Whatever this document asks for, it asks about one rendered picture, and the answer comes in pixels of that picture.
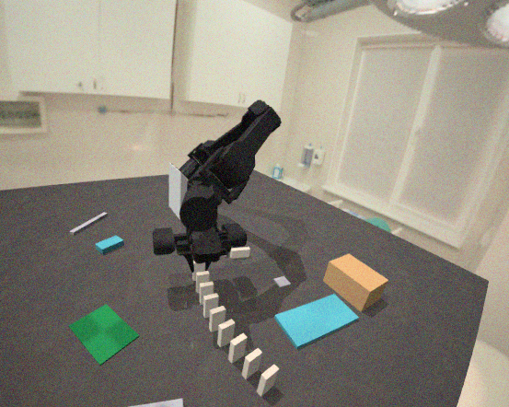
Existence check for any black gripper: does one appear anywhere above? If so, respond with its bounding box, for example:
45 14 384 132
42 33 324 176
153 223 247 273

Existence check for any teal rectangular block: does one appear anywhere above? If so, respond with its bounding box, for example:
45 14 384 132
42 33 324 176
96 236 124 255

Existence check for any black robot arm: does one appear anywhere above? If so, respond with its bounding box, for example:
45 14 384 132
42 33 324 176
178 100 281 263

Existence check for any white thin bar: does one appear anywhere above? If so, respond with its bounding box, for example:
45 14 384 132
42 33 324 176
69 212 108 236

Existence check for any light blue flat slab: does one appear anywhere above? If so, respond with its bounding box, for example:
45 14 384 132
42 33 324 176
274 295 359 349

